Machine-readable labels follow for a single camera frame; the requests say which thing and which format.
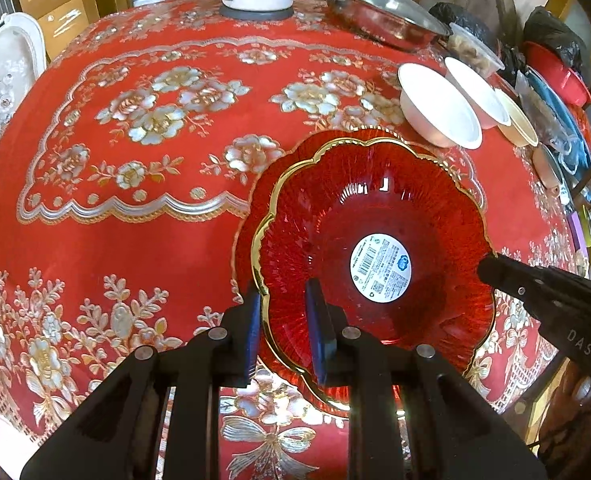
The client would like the red gold-rimmed glass plate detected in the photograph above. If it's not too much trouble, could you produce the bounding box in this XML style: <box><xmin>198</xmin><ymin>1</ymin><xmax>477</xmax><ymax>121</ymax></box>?
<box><xmin>250</xmin><ymin>135</ymin><xmax>499</xmax><ymax>403</ymax></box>
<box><xmin>232</xmin><ymin>125</ymin><xmax>486</xmax><ymax>416</ymax></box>

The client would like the red floral tablecloth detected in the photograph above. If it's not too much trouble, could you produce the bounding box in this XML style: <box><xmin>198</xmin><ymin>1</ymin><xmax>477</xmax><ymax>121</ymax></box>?
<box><xmin>0</xmin><ymin>0</ymin><xmax>591</xmax><ymax>480</ymax></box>

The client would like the cream paper bowl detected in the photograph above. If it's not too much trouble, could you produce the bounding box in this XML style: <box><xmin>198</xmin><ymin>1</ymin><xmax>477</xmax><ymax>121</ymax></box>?
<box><xmin>493</xmin><ymin>87</ymin><xmax>540</xmax><ymax>148</ymax></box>

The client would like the blue plastic tray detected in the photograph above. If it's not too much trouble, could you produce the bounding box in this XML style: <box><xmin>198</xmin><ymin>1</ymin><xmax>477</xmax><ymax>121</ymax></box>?
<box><xmin>525</xmin><ymin>67</ymin><xmax>591</xmax><ymax>177</ymax></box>

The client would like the black plastic bag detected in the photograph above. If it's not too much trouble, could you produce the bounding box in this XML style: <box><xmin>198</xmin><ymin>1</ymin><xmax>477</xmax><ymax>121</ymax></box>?
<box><xmin>429</xmin><ymin>2</ymin><xmax>499</xmax><ymax>47</ymax></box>
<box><xmin>523</xmin><ymin>6</ymin><xmax>583</xmax><ymax>68</ymax></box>

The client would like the wooden cabinet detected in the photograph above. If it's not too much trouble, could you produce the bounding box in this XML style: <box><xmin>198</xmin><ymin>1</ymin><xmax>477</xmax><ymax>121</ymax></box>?
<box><xmin>14</xmin><ymin>0</ymin><xmax>131</xmax><ymax>61</ymax></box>

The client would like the clear plastic bag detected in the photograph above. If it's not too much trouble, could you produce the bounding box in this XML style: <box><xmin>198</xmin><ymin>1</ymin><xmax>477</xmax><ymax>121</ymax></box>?
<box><xmin>515</xmin><ymin>70</ymin><xmax>576</xmax><ymax>161</ymax></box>

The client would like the glass pot lid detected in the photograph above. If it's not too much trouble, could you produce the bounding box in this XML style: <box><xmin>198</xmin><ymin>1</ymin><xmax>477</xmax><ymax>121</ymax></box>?
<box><xmin>320</xmin><ymin>0</ymin><xmax>449</xmax><ymax>37</ymax></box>

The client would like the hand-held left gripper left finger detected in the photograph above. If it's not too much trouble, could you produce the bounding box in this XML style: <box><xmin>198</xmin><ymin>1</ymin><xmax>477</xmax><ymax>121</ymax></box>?
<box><xmin>20</xmin><ymin>290</ymin><xmax>264</xmax><ymax>480</ymax></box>

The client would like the dark kettle base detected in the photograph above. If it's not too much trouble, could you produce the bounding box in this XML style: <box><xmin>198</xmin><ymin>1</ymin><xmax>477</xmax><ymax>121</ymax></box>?
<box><xmin>220</xmin><ymin>0</ymin><xmax>295</xmax><ymax>22</ymax></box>

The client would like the white ornate chair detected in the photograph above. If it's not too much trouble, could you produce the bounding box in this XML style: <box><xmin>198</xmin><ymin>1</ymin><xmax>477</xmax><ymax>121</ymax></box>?
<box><xmin>0</xmin><ymin>12</ymin><xmax>47</xmax><ymax>181</ymax></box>

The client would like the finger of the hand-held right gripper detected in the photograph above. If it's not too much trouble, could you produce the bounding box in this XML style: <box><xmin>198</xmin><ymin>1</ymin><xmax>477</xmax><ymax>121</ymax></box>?
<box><xmin>477</xmin><ymin>254</ymin><xmax>541</xmax><ymax>321</ymax></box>

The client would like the white paper bowl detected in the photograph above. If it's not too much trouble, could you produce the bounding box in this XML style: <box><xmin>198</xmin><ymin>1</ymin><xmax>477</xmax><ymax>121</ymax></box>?
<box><xmin>444</xmin><ymin>56</ymin><xmax>511</xmax><ymax>131</ymax></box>
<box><xmin>398</xmin><ymin>63</ymin><xmax>483</xmax><ymax>150</ymax></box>

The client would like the clear plastic food container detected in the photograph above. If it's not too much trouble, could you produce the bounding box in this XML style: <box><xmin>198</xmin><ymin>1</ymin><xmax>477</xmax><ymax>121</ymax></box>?
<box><xmin>448</xmin><ymin>22</ymin><xmax>505</xmax><ymax>81</ymax></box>

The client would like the red plastic basin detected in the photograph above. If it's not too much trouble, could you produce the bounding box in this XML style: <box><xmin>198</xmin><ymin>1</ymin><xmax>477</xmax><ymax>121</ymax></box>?
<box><xmin>523</xmin><ymin>41</ymin><xmax>591</xmax><ymax>108</ymax></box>

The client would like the stainless steel pot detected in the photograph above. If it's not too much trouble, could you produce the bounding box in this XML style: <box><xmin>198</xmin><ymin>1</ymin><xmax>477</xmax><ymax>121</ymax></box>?
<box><xmin>304</xmin><ymin>0</ymin><xmax>452</xmax><ymax>52</ymax></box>

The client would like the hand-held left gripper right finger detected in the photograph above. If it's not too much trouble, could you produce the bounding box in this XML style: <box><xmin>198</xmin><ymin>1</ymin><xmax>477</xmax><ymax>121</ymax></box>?
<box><xmin>305</xmin><ymin>277</ymin><xmax>549</xmax><ymax>480</ymax></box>

